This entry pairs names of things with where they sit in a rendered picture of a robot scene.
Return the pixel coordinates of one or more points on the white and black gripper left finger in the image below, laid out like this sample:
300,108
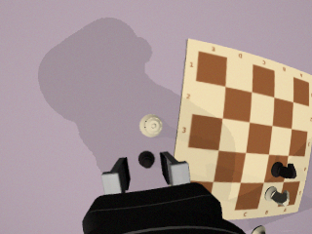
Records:
118,179

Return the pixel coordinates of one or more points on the brown and cream chessboard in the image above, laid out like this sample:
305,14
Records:
239,114

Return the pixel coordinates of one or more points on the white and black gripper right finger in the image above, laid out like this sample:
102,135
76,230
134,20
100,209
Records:
174,172

